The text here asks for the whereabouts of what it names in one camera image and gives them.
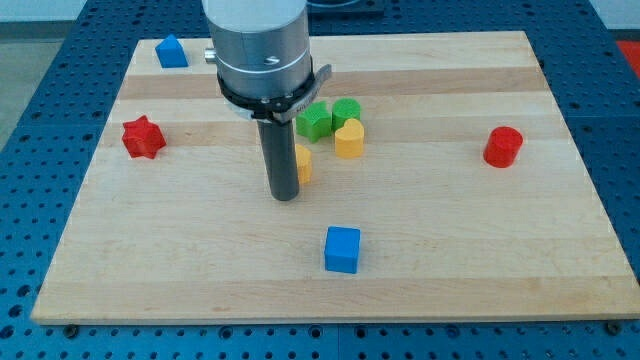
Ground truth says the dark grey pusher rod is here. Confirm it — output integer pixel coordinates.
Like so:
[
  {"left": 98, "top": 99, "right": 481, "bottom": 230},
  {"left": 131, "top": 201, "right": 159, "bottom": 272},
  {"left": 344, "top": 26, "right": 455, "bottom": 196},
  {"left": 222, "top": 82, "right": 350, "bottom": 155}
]
[{"left": 258, "top": 121, "right": 299, "bottom": 201}]

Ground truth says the yellow hexagon block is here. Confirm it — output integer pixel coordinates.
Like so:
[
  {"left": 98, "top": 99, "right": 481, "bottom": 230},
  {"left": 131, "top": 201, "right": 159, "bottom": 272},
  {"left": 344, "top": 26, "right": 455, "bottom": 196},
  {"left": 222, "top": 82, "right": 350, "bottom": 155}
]
[{"left": 295, "top": 144, "right": 313, "bottom": 184}]

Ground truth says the green circle block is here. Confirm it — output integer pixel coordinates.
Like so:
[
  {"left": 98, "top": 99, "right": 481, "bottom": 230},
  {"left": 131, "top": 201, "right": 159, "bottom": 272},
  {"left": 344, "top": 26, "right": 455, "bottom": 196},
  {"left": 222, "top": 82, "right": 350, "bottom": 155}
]
[{"left": 331, "top": 98, "right": 361, "bottom": 131}]

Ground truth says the green star block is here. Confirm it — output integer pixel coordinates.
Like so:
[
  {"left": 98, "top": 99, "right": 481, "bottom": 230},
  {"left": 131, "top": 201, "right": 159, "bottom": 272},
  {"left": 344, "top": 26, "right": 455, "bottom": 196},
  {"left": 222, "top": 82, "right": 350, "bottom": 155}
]
[{"left": 296, "top": 101, "right": 332, "bottom": 143}]

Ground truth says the yellow heart block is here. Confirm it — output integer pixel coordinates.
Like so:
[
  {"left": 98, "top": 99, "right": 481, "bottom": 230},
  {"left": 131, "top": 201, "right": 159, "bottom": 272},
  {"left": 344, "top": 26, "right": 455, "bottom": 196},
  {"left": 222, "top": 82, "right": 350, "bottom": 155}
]
[{"left": 334, "top": 118, "right": 365, "bottom": 159}]

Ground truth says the blue cube block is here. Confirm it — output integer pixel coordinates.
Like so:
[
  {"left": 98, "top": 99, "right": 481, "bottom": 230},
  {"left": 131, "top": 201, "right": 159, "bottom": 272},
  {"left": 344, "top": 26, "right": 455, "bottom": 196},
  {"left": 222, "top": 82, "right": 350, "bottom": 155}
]
[{"left": 324, "top": 226, "right": 361, "bottom": 274}]

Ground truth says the red star block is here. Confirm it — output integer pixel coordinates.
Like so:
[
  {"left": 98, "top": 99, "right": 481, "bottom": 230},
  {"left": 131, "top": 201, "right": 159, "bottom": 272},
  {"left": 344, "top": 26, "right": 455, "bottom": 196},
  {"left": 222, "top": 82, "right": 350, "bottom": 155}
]
[{"left": 121, "top": 115, "right": 166, "bottom": 159}]

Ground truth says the blue pentagon block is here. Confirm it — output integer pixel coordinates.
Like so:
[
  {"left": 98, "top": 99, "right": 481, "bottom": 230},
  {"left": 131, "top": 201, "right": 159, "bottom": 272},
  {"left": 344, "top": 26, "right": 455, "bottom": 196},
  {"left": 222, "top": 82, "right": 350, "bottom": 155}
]
[{"left": 155, "top": 34, "right": 189, "bottom": 68}]

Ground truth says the wooden board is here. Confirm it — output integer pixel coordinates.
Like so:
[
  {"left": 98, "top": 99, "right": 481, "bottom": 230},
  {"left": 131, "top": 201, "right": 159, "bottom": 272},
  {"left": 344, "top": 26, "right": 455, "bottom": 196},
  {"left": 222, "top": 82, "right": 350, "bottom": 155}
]
[{"left": 31, "top": 31, "right": 639, "bottom": 325}]

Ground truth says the red cylinder block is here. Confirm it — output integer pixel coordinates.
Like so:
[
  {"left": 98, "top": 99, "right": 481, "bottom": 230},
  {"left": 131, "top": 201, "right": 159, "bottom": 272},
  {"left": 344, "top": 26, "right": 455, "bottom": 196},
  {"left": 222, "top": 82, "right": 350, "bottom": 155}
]
[{"left": 483, "top": 126, "right": 524, "bottom": 168}]

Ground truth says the black clamp ring with strap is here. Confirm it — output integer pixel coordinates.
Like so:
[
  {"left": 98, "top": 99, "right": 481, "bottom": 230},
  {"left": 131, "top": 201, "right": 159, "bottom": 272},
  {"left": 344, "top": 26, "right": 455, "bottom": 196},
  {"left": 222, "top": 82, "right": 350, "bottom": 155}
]
[{"left": 216, "top": 63, "right": 333, "bottom": 125}]

